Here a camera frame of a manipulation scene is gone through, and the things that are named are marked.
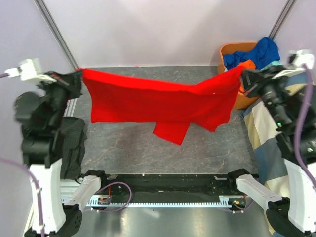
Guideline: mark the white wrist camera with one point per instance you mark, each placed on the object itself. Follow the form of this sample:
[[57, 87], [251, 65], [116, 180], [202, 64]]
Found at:
[[298, 62], [29, 70]]

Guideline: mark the aluminium corner frame post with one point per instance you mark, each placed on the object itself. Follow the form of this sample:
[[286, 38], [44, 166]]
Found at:
[[56, 32]]

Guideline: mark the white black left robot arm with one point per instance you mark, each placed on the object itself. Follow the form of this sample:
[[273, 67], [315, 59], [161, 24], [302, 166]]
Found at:
[[41, 118]]

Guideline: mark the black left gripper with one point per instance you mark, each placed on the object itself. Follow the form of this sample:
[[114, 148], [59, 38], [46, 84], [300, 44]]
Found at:
[[71, 82]]

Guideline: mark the light blue slotted cable duct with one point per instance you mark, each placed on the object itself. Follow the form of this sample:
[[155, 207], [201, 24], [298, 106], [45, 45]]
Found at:
[[222, 202]]

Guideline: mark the orange t shirt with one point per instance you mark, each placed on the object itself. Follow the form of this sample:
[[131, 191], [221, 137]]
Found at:
[[249, 64]]

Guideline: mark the dark green striped folded shirt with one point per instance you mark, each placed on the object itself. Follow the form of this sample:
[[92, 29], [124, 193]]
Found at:
[[73, 130]]

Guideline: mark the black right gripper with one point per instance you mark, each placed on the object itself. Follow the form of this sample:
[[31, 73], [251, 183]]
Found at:
[[256, 80]]

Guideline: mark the right aluminium corner post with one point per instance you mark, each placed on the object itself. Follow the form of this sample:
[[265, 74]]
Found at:
[[289, 5]]

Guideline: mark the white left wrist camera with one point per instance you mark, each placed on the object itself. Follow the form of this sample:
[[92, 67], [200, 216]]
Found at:
[[29, 70]]

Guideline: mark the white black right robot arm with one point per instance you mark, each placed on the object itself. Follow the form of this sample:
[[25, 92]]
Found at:
[[290, 98]]

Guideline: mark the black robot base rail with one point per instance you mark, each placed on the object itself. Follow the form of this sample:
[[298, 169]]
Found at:
[[211, 184]]

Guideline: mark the red t shirt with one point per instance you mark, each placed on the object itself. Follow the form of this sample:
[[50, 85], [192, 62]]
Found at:
[[173, 107]]

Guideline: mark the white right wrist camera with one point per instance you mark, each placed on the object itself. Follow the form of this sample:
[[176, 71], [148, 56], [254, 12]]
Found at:
[[298, 62]]

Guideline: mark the blue and teal t shirt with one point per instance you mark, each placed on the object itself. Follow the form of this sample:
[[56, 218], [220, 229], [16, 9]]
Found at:
[[261, 53]]

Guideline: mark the blue and beige checked pillow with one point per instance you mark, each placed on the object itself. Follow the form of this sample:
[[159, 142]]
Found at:
[[282, 177]]

